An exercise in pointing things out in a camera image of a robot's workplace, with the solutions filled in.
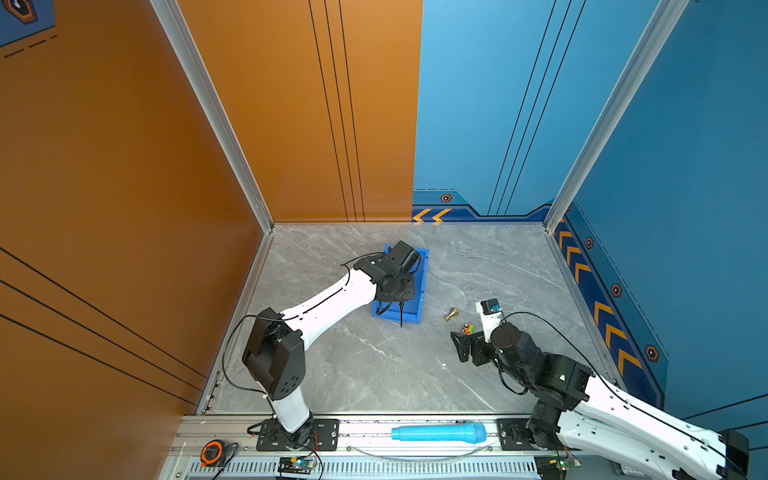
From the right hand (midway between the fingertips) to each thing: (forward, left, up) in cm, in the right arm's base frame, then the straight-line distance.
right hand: (462, 332), depth 75 cm
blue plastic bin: (+9, +14, -6) cm, 18 cm away
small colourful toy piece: (+7, -4, -13) cm, 15 cm away
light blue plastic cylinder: (-20, 0, -13) cm, 24 cm away
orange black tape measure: (-24, +59, -11) cm, 65 cm away
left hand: (+14, +13, -1) cm, 19 cm away
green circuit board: (-26, +40, -16) cm, 50 cm away
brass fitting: (+13, -1, -14) cm, 19 cm away
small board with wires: (-26, -23, -16) cm, 38 cm away
